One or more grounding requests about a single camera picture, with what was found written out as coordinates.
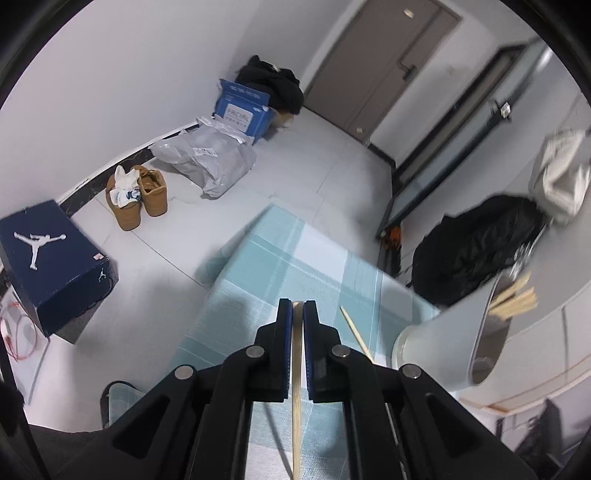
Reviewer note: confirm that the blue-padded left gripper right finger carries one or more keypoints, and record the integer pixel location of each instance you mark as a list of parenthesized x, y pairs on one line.
[(400, 423)]

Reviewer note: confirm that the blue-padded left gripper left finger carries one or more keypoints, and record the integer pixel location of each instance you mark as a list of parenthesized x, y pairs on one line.
[(194, 424)]

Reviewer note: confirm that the wooden chopstick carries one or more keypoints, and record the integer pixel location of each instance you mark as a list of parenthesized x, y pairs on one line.
[(527, 298), (511, 290), (296, 353), (356, 333), (513, 308)]

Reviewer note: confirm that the white shoulder bag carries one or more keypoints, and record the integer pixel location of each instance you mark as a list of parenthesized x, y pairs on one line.
[(560, 177)]

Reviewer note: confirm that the silver metal utensil holder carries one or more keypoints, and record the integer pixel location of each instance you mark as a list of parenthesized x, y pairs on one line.
[(461, 346)]

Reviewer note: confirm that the black hanging jacket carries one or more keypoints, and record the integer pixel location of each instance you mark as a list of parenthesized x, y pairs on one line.
[(465, 251)]

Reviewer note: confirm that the teal plaid tablecloth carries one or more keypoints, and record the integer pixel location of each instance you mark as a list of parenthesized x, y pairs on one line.
[(279, 256)]

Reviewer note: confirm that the navy Jordan shoe box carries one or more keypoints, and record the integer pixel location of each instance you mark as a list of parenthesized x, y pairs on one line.
[(60, 276)]

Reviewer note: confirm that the silver folded umbrella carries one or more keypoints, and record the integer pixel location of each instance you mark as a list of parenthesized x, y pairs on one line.
[(524, 254)]

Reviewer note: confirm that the brown shoe with sock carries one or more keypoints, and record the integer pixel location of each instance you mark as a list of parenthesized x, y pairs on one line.
[(123, 197)]

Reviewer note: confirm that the grey plastic bag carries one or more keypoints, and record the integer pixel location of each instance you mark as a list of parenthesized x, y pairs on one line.
[(213, 155)]

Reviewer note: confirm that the black framed glass door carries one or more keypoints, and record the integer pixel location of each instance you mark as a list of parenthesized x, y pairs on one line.
[(486, 103)]

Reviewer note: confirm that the blue cardboard box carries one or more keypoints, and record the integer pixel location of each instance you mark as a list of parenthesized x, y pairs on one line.
[(243, 108)]

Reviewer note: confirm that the black clothes pile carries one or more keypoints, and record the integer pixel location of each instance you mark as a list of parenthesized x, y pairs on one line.
[(280, 84)]

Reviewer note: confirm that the grey entrance door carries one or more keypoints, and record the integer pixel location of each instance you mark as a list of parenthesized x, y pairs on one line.
[(375, 60)]

